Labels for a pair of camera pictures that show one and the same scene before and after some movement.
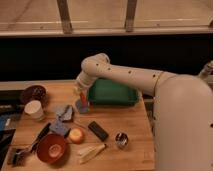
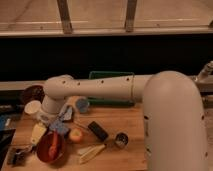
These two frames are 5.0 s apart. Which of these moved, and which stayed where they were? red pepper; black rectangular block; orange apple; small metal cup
Moved: red pepper
Stayed: small metal cup; black rectangular block; orange apple
